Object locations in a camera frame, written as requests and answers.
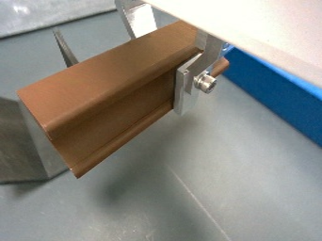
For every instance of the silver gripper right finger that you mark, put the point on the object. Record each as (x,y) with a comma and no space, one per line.
(195,75)

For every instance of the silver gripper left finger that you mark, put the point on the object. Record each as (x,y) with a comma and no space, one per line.
(137,15)

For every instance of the brown arch bar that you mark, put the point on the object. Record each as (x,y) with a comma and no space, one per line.
(94,106)

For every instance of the black curved fixture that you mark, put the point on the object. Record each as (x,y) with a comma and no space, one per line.
(69,56)

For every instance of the blue foam shape board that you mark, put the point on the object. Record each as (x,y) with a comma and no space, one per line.
(289,96)

